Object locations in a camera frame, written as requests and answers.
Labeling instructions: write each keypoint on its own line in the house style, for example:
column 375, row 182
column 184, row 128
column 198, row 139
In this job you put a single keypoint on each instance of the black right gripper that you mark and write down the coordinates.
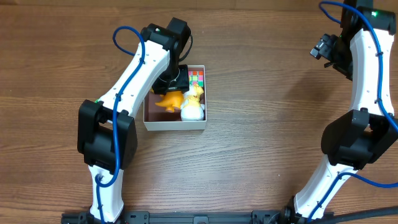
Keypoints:
column 328, row 52

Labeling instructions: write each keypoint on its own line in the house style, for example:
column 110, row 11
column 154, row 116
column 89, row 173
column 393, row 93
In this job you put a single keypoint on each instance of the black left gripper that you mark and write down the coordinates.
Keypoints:
column 170, row 86

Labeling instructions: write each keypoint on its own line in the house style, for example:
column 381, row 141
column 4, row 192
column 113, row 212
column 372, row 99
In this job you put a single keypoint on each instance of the multicolour puzzle cube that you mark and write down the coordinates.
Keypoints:
column 196, row 77

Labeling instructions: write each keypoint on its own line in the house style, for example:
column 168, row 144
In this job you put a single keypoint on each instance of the orange dinosaur toy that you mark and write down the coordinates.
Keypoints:
column 171, row 101

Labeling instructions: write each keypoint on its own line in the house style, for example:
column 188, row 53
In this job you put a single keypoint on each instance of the white duck plush toy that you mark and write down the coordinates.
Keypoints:
column 191, row 109

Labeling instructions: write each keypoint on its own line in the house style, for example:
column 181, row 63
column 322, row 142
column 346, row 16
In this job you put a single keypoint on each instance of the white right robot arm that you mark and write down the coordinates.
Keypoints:
column 362, row 135

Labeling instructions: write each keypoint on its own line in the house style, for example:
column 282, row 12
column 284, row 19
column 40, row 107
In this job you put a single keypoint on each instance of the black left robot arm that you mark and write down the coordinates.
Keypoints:
column 107, row 135

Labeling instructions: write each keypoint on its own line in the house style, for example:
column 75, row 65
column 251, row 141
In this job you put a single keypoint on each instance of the white cardboard box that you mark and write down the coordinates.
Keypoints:
column 157, row 119

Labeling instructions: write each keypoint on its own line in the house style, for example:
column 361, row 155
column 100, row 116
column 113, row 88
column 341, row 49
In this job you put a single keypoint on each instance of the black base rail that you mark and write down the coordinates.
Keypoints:
column 254, row 217

